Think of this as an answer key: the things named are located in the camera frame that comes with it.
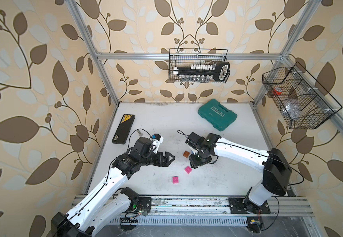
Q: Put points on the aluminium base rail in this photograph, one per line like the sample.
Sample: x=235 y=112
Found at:
x=222 y=206

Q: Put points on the right black wire basket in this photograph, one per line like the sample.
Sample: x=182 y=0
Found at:
x=316 y=102

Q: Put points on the back black wire basket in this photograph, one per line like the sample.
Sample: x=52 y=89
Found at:
x=185 y=57

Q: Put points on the right circuit board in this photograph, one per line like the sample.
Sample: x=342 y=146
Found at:
x=254 y=225

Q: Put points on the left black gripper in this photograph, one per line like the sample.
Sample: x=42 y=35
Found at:
x=159 y=163

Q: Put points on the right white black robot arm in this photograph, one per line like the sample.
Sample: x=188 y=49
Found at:
x=275 y=170

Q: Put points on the black socket holder tool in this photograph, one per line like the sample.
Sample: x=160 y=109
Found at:
x=218 y=72

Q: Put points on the black wire basket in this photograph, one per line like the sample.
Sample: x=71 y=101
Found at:
x=185 y=57
x=316 y=102

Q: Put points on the clear plastic bag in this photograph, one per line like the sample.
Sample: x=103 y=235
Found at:
x=290 y=109

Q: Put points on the green plastic tool case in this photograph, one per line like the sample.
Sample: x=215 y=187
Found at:
x=217 y=115

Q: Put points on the circuit board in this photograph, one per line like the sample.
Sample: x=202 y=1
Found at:
x=254 y=225
x=129 y=220

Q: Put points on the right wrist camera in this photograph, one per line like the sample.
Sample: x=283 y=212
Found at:
x=194 y=141

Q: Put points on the black flat box yellow label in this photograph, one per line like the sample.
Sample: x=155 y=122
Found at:
x=123 y=129

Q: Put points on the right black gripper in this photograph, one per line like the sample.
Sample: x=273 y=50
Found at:
x=193 y=162

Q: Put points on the red tape roll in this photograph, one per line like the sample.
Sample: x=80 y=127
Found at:
x=277 y=91

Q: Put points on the orange lego brick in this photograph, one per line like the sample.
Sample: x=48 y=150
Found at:
x=186 y=154

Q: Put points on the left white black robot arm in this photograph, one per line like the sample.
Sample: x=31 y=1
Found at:
x=96 y=210

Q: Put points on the pink lego brick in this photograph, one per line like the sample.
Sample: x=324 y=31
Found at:
x=188 y=169
x=175 y=180

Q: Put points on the left circuit board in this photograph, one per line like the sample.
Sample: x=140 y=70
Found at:
x=129 y=220

